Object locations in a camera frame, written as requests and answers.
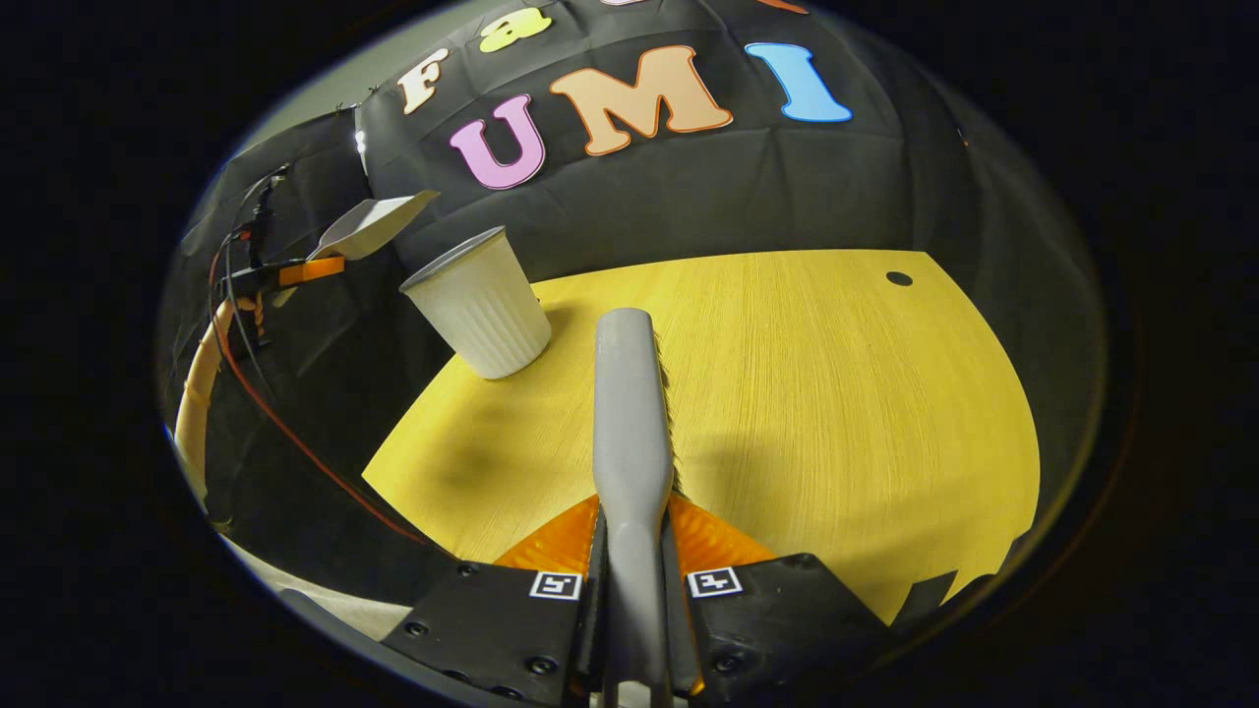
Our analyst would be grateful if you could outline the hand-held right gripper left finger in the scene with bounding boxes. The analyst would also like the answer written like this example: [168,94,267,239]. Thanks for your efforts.
[380,494,605,706]

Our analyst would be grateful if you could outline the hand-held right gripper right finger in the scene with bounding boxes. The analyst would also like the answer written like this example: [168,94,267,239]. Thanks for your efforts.
[667,492,893,701]

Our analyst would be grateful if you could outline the grey plastic dustpan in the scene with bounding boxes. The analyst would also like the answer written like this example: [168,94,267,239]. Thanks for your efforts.
[307,189,442,263]

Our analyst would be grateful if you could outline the white ribbed garbage bin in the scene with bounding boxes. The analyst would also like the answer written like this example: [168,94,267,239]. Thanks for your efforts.
[398,225,554,382]

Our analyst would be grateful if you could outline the small grey broom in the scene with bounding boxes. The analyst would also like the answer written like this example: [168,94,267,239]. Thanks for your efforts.
[591,307,678,708]

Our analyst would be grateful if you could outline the red cable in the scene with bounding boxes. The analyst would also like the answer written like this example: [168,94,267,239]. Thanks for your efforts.
[208,244,431,547]

